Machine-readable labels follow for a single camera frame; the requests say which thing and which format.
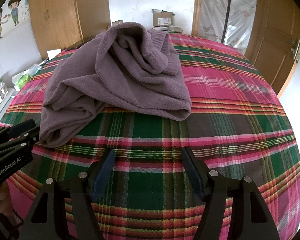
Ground cartoon couple wall sticker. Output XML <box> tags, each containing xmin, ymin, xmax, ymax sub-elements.
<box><xmin>0</xmin><ymin>0</ymin><xmax>21</xmax><ymax>38</ymax></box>

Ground wooden wardrobe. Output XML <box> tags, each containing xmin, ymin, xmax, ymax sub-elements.
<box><xmin>29</xmin><ymin>0</ymin><xmax>111</xmax><ymax>59</ymax></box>

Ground purple fleece pants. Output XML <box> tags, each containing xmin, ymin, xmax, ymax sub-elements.
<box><xmin>39</xmin><ymin>22</ymin><xmax>191</xmax><ymax>147</ymax></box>

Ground person's left hand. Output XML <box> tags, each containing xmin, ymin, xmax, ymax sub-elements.
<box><xmin>0</xmin><ymin>181</ymin><xmax>13</xmax><ymax>217</ymax></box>

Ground wooden door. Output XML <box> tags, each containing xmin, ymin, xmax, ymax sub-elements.
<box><xmin>245</xmin><ymin>0</ymin><xmax>300</xmax><ymax>96</ymax></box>

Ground brown cardboard box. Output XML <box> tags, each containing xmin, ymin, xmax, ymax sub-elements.
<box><xmin>153</xmin><ymin>12</ymin><xmax>175</xmax><ymax>27</ymax></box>

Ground plaid pink green bedsheet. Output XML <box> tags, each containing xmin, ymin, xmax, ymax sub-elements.
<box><xmin>8</xmin><ymin>34</ymin><xmax>300</xmax><ymax>239</ymax></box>

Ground green tissue pack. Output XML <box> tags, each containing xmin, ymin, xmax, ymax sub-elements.
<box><xmin>12</xmin><ymin>63</ymin><xmax>42</xmax><ymax>91</ymax></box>

